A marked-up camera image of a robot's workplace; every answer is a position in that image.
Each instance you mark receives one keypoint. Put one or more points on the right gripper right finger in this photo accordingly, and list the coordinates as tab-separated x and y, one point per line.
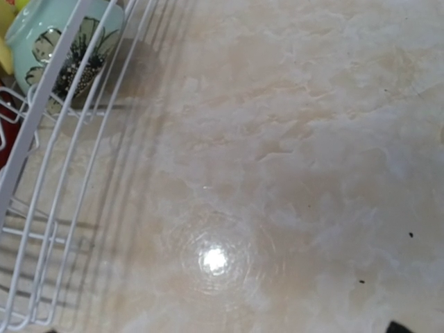
396	327

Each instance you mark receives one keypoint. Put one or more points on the light blue floral bowl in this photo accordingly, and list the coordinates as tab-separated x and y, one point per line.
36	30

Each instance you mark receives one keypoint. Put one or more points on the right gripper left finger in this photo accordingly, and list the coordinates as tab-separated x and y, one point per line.
52	331

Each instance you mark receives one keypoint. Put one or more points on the lime green bowl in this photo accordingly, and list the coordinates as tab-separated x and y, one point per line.
9	10

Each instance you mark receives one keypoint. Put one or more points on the white wire dish rack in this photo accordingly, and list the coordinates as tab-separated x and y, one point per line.
92	204

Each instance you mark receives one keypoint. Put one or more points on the dark red black plate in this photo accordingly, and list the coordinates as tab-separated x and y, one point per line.
12	115

